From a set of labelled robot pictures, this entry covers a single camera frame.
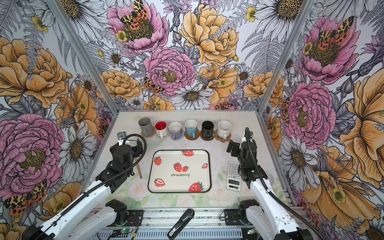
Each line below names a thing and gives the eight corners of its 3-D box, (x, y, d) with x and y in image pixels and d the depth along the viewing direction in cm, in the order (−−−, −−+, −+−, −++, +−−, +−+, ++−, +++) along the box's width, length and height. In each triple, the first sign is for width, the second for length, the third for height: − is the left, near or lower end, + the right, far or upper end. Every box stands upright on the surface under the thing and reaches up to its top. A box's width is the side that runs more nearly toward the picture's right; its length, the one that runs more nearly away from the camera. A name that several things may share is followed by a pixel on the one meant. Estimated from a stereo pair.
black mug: (202, 143, 105) (202, 133, 96) (201, 131, 112) (202, 120, 103) (213, 143, 105) (215, 133, 96) (212, 131, 112) (213, 120, 103)
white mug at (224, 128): (217, 143, 104) (219, 134, 97) (216, 128, 112) (217, 120, 105) (230, 143, 104) (233, 134, 97) (227, 128, 112) (230, 120, 105)
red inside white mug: (154, 141, 105) (152, 133, 98) (157, 128, 113) (155, 120, 106) (166, 141, 105) (164, 133, 99) (168, 128, 113) (167, 120, 106)
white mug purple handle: (169, 142, 105) (167, 134, 98) (171, 129, 112) (169, 121, 105) (182, 142, 105) (181, 134, 98) (183, 129, 112) (182, 121, 105)
